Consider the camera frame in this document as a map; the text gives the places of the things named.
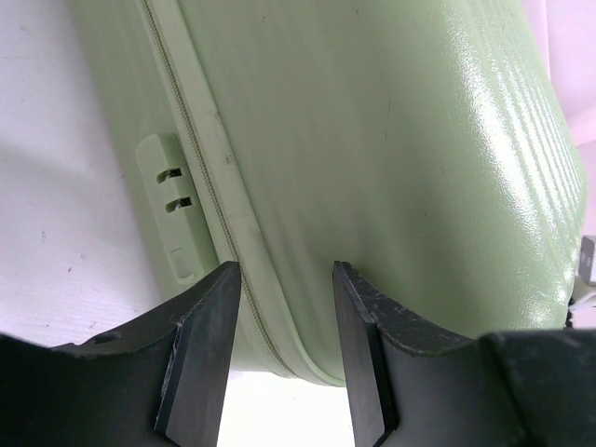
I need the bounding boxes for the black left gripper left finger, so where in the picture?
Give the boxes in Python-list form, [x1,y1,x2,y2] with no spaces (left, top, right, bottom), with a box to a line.
[1,262,241,446]

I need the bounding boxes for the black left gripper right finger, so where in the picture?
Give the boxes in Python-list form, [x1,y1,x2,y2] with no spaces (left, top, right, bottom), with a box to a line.
[332,262,595,446]

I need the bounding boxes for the green suitcase blue lining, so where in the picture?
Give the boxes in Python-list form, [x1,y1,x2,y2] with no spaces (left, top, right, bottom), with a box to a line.
[70,1,588,386]

